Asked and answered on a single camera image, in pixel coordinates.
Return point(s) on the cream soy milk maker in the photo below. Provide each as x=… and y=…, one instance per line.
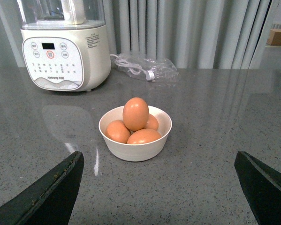
x=65, y=45

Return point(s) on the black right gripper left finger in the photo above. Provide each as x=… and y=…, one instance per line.
x=50, y=199

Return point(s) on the brown back bowl egg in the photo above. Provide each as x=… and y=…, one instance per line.
x=152, y=123

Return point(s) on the brown cardboard box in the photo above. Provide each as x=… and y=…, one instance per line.
x=274, y=37

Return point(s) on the grey pleated curtain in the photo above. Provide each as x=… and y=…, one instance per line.
x=223, y=34

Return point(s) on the clear plastic bag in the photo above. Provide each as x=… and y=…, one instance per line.
x=139, y=66

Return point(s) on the brown bowl egg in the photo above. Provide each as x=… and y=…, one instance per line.
x=143, y=136
x=152, y=123
x=117, y=131

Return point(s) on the brown front bowl egg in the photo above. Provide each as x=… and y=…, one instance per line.
x=143, y=136

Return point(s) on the brown top egg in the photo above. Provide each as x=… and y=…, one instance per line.
x=135, y=114

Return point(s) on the brown left bowl egg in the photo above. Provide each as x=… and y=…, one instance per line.
x=117, y=131

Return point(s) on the cream round bowl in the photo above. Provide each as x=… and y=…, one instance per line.
x=138, y=152

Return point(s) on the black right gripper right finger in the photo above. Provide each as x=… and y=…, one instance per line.
x=261, y=186

